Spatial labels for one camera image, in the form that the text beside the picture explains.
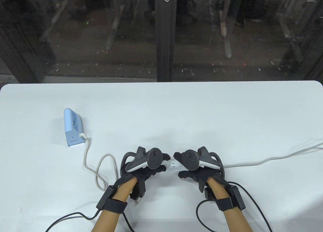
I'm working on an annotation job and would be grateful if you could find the person's left hand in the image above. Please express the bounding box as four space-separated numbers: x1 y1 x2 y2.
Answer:
125 147 171 201

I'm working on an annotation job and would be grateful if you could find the person's right hand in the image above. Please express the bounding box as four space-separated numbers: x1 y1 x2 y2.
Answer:
173 146 224 193

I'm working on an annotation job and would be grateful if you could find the white power strip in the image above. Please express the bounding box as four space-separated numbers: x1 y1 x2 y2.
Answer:
165 159 184 169

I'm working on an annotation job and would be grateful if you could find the white braided iron cord plug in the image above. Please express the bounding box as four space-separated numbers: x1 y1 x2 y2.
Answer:
79 133 142 205

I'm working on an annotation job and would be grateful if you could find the light blue electric iron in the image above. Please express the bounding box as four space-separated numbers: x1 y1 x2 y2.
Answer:
64 108 88 147

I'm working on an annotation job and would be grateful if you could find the person's right forearm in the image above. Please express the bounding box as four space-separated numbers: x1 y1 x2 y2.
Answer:
206 178 253 232

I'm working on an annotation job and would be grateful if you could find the person's left forearm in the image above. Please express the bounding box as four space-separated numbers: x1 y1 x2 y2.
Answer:
92 178 138 232

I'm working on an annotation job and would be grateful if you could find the grey black hand controller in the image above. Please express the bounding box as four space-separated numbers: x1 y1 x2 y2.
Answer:
182 146 224 171
121 147 163 177

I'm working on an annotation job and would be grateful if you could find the black wrist strap sensor box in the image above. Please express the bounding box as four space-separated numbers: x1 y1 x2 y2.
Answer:
204 186 246 212
96 185 128 214

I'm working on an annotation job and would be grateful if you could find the grey power strip cable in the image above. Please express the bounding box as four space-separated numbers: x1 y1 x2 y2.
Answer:
223 143 323 168

